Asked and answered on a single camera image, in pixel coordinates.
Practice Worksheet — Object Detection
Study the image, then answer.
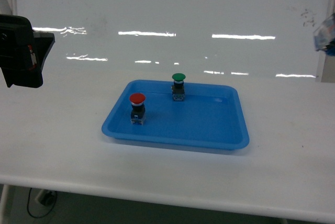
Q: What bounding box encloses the black cable under table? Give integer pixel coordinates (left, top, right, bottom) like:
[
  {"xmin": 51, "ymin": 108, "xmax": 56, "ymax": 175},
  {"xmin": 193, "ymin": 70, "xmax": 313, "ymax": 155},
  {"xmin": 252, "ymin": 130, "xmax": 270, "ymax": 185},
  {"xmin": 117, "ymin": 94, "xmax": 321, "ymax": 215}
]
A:
[{"xmin": 27, "ymin": 187, "xmax": 57, "ymax": 219}]

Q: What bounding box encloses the green mushroom push button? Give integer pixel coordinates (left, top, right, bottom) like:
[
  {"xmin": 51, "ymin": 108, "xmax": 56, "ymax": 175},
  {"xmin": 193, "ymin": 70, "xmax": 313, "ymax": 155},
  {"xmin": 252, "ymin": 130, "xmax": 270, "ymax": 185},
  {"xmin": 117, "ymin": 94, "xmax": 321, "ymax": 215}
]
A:
[{"xmin": 171, "ymin": 73, "xmax": 186, "ymax": 102}]

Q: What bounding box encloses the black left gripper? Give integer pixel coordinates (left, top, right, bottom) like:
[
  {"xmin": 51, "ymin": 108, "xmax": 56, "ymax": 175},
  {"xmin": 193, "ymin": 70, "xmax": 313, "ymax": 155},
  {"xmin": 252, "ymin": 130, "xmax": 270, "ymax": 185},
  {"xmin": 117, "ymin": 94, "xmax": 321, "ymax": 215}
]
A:
[{"xmin": 1, "ymin": 14, "xmax": 55, "ymax": 88}]

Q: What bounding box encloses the red mushroom push button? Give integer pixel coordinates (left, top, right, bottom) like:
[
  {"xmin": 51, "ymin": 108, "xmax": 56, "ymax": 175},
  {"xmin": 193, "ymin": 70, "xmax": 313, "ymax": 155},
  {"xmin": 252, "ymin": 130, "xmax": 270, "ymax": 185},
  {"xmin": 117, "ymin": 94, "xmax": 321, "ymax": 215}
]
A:
[{"xmin": 129, "ymin": 93, "xmax": 146, "ymax": 125}]

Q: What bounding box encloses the blue plastic tray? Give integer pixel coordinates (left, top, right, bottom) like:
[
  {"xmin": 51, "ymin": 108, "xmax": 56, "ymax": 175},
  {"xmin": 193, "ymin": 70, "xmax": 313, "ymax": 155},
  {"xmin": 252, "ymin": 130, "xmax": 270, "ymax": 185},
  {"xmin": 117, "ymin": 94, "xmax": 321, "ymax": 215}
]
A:
[{"xmin": 102, "ymin": 80, "xmax": 250, "ymax": 150}]

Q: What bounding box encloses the yellow mushroom push button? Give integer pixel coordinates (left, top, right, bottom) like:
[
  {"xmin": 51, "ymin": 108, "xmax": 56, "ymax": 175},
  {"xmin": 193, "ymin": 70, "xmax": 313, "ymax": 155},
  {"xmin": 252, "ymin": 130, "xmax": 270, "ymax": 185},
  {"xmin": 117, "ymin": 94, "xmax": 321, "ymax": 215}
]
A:
[{"xmin": 313, "ymin": 14, "xmax": 334, "ymax": 57}]

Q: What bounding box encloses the white whiteboard panel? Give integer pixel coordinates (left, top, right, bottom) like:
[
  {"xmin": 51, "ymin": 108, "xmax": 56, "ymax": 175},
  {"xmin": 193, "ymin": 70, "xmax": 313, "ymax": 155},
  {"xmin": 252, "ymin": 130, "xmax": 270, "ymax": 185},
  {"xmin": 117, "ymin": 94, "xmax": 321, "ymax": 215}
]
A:
[{"xmin": 17, "ymin": 0, "xmax": 328, "ymax": 80}]

